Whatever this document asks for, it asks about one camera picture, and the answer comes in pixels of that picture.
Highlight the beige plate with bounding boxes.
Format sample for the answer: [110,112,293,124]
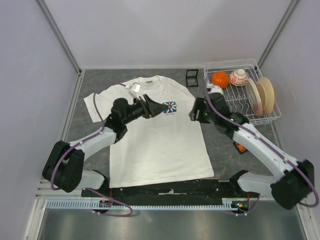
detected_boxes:
[256,77,276,115]

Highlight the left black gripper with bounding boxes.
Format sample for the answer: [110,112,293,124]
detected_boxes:
[122,94,168,125]

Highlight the black square box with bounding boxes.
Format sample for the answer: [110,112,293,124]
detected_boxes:
[233,141,248,155]
[185,69,199,88]

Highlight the white wire dish rack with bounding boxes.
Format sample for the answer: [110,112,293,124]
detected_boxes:
[203,58,282,126]

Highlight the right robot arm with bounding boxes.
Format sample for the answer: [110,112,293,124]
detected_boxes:
[189,92,320,210]

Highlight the light blue cable duct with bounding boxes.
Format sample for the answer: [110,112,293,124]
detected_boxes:
[45,199,245,211]

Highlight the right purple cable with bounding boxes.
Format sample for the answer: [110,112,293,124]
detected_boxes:
[204,79,320,217]

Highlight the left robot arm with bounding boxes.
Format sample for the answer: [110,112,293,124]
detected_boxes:
[42,94,167,197]

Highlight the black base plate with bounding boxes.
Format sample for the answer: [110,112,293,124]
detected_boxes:
[97,179,258,205]

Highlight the white t-shirt with flower print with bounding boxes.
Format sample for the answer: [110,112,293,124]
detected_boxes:
[83,74,215,189]

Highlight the black square box far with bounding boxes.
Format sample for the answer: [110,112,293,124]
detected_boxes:
[185,69,199,88]

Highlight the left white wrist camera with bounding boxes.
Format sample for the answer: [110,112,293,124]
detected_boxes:
[125,82,141,100]

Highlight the white plate pink rim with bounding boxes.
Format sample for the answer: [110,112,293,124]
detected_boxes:
[245,78,263,117]

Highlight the white bowl orange circles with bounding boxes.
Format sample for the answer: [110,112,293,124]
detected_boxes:
[229,69,249,87]

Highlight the black square box near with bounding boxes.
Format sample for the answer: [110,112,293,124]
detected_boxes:
[233,141,248,155]

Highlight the aluminium frame rail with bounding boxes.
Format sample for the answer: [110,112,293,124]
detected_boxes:
[34,178,309,201]

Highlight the red orange brooch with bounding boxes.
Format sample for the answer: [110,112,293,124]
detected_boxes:
[237,143,246,152]

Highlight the purple cable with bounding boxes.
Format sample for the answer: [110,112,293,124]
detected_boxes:
[50,82,133,217]
[204,79,320,217]

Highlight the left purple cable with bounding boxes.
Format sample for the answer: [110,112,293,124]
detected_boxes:
[50,82,133,217]

